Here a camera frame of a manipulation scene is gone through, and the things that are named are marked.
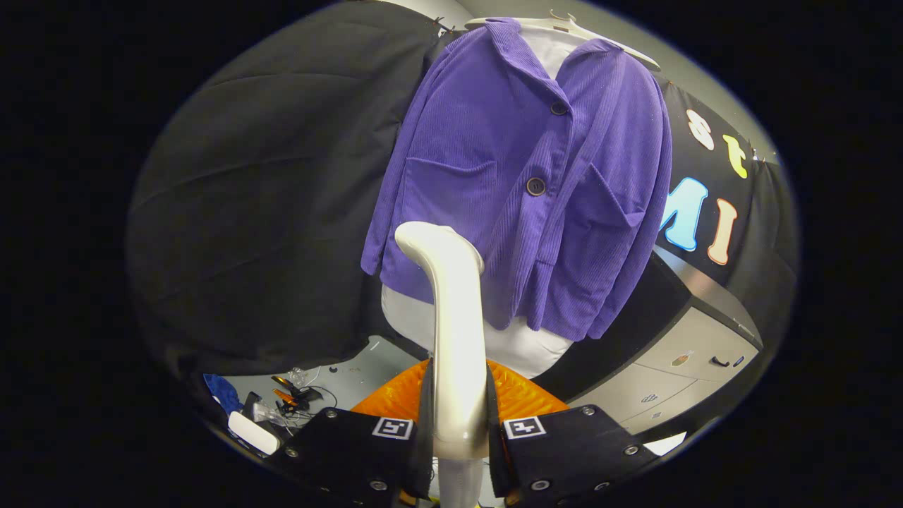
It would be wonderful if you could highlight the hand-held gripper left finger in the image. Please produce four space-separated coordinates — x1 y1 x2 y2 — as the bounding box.
282 360 435 508

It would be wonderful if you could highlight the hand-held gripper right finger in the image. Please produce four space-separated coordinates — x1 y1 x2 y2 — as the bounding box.
485 360 660 508

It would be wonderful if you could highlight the white garment steamer with hose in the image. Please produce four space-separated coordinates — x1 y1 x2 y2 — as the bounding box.
394 221 489 508

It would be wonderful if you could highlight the purple corduroy jacket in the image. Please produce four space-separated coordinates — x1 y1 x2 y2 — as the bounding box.
360 18 673 343

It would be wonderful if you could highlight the white clothes hanger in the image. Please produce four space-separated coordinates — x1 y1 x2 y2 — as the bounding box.
464 11 662 70

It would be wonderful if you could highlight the orange and black tool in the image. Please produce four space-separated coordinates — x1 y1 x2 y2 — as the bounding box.
270 375 322 417

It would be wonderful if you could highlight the white paper sheet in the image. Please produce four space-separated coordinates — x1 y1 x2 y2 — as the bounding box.
643 432 686 456

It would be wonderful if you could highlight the white rounded box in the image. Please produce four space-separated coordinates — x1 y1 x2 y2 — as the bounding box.
227 411 281 456

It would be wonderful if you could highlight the white mannequin torso with stand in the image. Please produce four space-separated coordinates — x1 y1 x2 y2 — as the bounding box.
381 25 588 380

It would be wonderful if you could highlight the grey cabinet with dark top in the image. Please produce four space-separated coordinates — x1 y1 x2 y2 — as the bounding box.
568 247 764 435

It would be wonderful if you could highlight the blue cloth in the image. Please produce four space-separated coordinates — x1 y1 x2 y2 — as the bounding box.
203 374 244 416

